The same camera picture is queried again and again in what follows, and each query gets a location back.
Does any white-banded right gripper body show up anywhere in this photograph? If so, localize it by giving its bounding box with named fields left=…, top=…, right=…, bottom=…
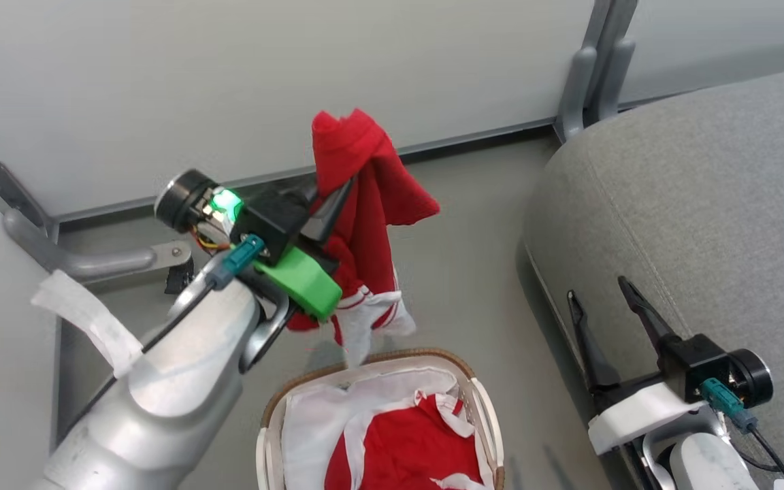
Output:
left=588, top=371, right=706, bottom=455

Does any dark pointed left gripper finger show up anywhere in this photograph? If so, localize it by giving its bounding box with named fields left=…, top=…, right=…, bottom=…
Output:
left=302, top=177, right=355, bottom=244

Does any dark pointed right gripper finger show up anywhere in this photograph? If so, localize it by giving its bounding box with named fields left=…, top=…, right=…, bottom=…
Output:
left=619, top=276, right=679, bottom=356
left=567, top=291, right=622, bottom=393

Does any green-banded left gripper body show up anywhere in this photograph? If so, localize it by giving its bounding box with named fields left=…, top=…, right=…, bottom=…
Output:
left=252, top=231, right=344, bottom=322

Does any red garment with striped cuffs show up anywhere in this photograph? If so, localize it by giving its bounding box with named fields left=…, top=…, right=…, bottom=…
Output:
left=287, top=108, right=442, bottom=368

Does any red garment with white trim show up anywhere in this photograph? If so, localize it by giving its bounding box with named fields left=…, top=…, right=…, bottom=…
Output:
left=324, top=389, right=496, bottom=490

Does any white laundry basket brown rim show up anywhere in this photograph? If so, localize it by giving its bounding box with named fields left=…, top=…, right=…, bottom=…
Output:
left=256, top=348, right=506, bottom=490

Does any small black caster wheel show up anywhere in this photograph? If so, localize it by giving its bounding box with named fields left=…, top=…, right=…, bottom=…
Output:
left=164, top=262, right=195, bottom=295

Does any grey fabric sofa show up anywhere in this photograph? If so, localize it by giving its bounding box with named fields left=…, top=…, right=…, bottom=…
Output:
left=523, top=61, right=784, bottom=490

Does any white cloth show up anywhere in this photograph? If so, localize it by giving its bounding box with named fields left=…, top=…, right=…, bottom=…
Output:
left=282, top=367, right=461, bottom=490

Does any grey partition foot with bolt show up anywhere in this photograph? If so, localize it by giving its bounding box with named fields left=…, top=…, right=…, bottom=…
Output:
left=3, top=208, right=193, bottom=283

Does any white fabric tape strip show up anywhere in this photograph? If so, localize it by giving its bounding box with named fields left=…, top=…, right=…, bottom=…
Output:
left=30, top=269, right=144, bottom=378

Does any grey rounded partition foot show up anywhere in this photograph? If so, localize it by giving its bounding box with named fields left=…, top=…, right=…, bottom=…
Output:
left=554, top=44, right=600, bottom=142
left=596, top=37, right=638, bottom=123

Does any grey partition bottom rail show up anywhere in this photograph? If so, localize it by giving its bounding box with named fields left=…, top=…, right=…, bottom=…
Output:
left=57, top=117, right=561, bottom=225

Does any grey double partition post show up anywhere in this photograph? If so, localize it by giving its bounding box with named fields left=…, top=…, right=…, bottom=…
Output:
left=579, top=0, right=639, bottom=127

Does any grey partition post with hinge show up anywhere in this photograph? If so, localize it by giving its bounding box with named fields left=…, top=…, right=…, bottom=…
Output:
left=0, top=119, right=59, bottom=239

